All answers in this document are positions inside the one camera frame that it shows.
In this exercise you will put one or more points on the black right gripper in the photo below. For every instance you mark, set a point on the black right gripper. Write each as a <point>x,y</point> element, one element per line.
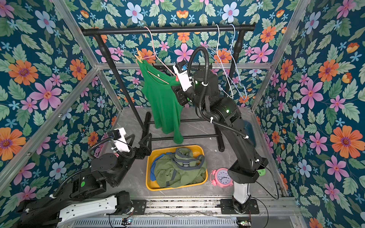
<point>182,97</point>

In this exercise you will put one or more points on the blue tank top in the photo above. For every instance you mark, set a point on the blue tank top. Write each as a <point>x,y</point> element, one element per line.
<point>152,171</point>

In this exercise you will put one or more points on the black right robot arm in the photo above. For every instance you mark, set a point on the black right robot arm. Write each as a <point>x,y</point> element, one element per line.
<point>225,115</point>

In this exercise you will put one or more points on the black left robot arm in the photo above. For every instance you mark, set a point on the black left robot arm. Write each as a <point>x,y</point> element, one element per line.
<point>106,170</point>

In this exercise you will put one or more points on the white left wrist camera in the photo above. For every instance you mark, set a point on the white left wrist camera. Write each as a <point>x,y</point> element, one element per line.
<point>118,143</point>

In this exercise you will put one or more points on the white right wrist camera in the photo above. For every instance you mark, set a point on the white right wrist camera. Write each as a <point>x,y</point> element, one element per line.
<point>180,70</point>

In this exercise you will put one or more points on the green tank top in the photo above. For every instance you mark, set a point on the green tank top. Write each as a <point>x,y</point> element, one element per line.
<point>166,109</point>

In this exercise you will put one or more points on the yellow plastic tray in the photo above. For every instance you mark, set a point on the yellow plastic tray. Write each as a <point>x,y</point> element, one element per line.
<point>152,185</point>

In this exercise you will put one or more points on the olive grey tank top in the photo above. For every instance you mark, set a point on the olive grey tank top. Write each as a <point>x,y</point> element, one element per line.
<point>180,168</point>

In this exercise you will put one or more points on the black clothes rack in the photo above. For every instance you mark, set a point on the black clothes rack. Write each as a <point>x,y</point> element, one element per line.
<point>96,33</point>

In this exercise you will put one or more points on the pink alarm clock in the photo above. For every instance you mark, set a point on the pink alarm clock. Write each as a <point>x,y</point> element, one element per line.
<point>221,178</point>

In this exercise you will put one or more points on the white wire hanger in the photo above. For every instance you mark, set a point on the white wire hanger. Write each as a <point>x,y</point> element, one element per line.
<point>220,63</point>
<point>236,65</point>

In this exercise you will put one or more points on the dark teal tray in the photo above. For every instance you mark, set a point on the dark teal tray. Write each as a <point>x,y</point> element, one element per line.
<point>249,131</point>

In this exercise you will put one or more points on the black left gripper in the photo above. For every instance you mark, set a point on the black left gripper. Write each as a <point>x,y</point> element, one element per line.
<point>144,150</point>

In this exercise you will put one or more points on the green round smiley toy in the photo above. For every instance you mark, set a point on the green round smiley toy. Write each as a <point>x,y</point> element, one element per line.
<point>261,172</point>

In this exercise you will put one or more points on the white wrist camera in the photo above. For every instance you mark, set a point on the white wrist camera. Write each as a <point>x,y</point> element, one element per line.
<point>118,143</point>
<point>180,70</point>

